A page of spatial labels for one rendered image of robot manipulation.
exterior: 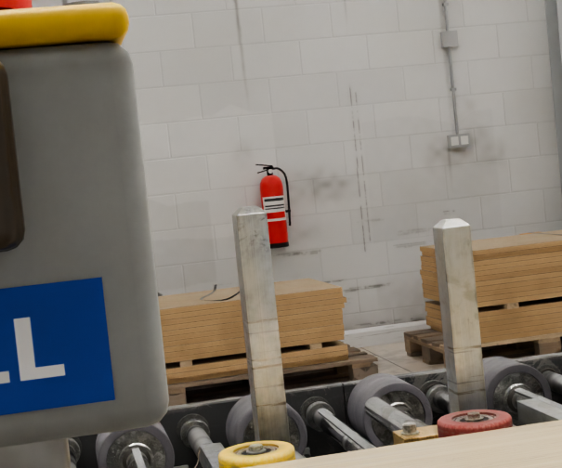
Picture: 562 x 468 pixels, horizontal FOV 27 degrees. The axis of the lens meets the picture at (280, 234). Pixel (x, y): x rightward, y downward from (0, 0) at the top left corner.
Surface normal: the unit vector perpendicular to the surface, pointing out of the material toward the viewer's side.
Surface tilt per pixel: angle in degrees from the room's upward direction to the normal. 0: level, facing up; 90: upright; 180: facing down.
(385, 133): 90
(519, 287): 90
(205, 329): 90
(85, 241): 90
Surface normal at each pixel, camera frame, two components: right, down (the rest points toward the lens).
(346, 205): 0.19, 0.04
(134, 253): 0.44, 0.00
